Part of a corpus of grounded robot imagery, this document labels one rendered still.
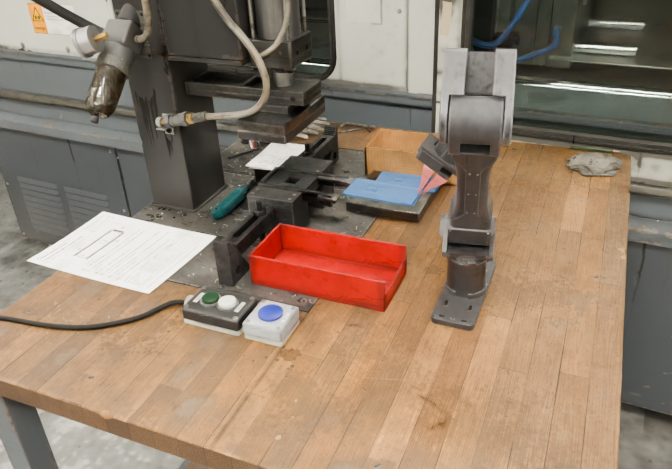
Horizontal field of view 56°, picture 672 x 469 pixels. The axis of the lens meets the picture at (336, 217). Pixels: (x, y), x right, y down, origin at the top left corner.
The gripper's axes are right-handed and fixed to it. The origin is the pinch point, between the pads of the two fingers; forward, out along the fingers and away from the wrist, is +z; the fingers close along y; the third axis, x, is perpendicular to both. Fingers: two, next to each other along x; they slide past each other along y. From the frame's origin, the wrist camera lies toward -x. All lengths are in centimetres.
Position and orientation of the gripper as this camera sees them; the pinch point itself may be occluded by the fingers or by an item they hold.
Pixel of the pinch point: (421, 191)
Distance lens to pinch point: 120.1
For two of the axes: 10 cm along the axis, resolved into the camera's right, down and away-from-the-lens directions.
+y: -8.0, -5.9, 0.6
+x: -3.9, 4.4, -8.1
